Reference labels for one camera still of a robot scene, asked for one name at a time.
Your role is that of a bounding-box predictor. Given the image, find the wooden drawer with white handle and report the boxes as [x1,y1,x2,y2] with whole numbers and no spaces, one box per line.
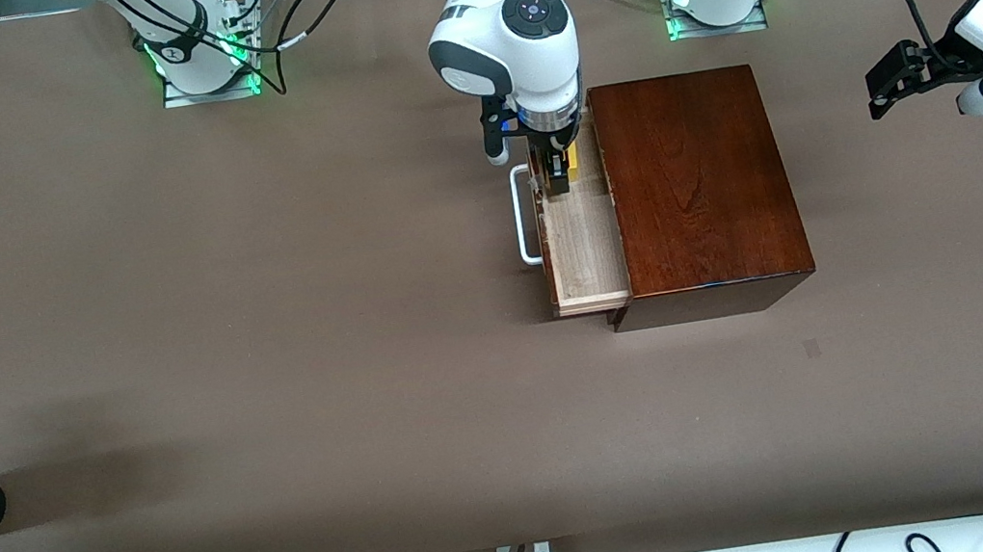
[503,127,635,323]

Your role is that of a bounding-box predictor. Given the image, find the dark brown wooden cabinet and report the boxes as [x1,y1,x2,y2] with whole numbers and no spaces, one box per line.
[577,58,822,334]

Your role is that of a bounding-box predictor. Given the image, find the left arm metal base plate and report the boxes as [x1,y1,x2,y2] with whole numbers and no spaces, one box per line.
[664,0,770,45]

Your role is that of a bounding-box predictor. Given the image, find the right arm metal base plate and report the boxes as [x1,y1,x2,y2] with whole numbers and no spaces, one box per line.
[160,66,264,111]

